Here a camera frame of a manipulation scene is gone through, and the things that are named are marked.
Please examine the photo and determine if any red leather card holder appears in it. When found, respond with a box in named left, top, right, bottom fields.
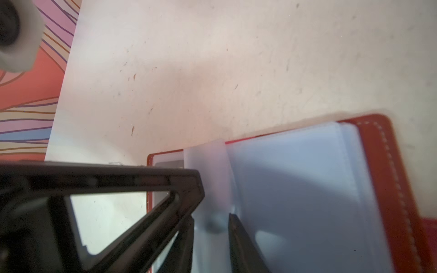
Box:
left=147, top=114, right=437, bottom=273

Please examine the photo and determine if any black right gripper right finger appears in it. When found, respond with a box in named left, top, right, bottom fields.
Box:
left=228, top=213, right=270, bottom=273

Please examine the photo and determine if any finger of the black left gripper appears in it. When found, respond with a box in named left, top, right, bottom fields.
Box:
left=1, top=161, right=205, bottom=273

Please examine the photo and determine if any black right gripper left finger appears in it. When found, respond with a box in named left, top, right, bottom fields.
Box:
left=158, top=216, right=195, bottom=273

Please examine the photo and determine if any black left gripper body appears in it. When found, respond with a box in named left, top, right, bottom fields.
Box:
left=1, top=191, right=85, bottom=273

